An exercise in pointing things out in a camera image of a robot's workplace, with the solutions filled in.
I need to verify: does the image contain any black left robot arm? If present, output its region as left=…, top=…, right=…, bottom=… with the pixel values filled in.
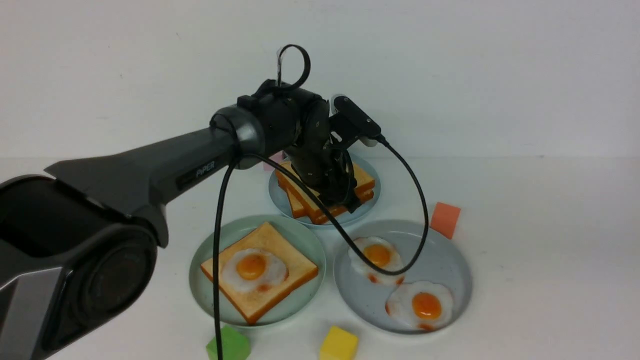
left=0, top=80, right=361, bottom=360

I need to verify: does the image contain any toast slice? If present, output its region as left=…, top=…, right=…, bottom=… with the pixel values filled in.
left=199, top=221, right=319, bottom=326
left=279, top=185, right=375, bottom=226
left=274, top=164, right=376, bottom=212

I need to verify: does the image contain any fried egg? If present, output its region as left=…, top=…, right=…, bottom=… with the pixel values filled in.
left=347, top=235, right=405, bottom=286
left=220, top=248, right=290, bottom=294
left=385, top=280, right=455, bottom=332

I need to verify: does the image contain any grey egg plate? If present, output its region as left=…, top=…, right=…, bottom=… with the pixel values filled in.
left=333, top=229, right=473, bottom=336

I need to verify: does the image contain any yellow foam cube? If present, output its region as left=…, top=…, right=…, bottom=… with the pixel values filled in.
left=318, top=325, right=359, bottom=360

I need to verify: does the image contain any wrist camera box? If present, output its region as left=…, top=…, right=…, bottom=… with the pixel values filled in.
left=328, top=94, right=382, bottom=150

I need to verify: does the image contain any green plate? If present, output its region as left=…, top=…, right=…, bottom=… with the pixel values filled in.
left=189, top=215, right=327, bottom=328

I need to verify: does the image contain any green foam cube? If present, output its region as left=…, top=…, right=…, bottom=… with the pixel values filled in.
left=205, top=325, right=251, bottom=360

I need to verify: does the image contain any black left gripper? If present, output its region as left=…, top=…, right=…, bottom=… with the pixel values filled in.
left=287, top=127, right=362, bottom=215

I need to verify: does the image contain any orange foam cube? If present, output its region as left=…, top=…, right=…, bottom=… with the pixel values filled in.
left=430, top=202, right=461, bottom=240

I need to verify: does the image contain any pink foam cube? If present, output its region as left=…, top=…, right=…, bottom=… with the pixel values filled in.
left=263, top=152, right=286, bottom=172

